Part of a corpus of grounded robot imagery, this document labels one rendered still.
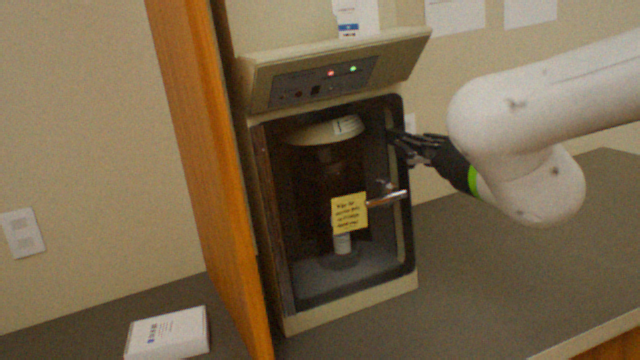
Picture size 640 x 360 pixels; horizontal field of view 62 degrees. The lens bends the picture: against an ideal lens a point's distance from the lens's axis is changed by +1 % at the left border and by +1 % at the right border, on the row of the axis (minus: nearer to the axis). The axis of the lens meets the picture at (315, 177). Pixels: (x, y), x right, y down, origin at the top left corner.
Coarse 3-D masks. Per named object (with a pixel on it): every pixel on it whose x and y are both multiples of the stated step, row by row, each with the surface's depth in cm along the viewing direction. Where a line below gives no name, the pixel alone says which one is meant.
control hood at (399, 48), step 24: (288, 48) 89; (312, 48) 83; (336, 48) 84; (360, 48) 86; (384, 48) 89; (408, 48) 92; (240, 72) 89; (264, 72) 82; (288, 72) 84; (384, 72) 95; (408, 72) 99; (264, 96) 87
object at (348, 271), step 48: (384, 96) 102; (288, 144) 96; (336, 144) 100; (384, 144) 104; (288, 192) 99; (336, 192) 103; (384, 192) 107; (288, 240) 101; (336, 240) 106; (384, 240) 110; (336, 288) 109
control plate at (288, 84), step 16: (336, 64) 87; (352, 64) 89; (368, 64) 91; (288, 80) 86; (304, 80) 88; (320, 80) 89; (336, 80) 91; (352, 80) 93; (272, 96) 88; (288, 96) 90; (304, 96) 92; (320, 96) 94
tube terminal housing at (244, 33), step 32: (224, 0) 87; (256, 0) 89; (288, 0) 91; (320, 0) 93; (384, 0) 98; (224, 32) 92; (256, 32) 90; (288, 32) 92; (320, 32) 95; (224, 64) 98; (352, 96) 100; (256, 192) 100; (256, 224) 107; (384, 288) 115; (288, 320) 107; (320, 320) 110
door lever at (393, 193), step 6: (390, 186) 107; (396, 186) 108; (390, 192) 103; (396, 192) 103; (402, 192) 103; (372, 198) 101; (378, 198) 101; (384, 198) 102; (390, 198) 102; (396, 198) 103; (402, 198) 103; (366, 204) 101; (372, 204) 101; (378, 204) 101
